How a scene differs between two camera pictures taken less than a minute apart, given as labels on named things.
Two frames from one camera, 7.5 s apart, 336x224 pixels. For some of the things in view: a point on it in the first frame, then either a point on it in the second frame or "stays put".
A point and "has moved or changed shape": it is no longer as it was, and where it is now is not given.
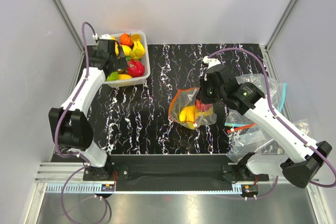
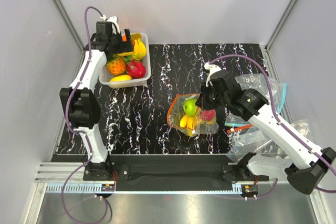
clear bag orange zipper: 184,110 has moved or changed shape
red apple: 202,107 has moved or changed shape
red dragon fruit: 135,68 stays put
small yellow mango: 124,76 stays put
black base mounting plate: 201,168 stays put
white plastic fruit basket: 145,59 stays put
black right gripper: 204,81 stays put
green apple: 113,76 to 189,107
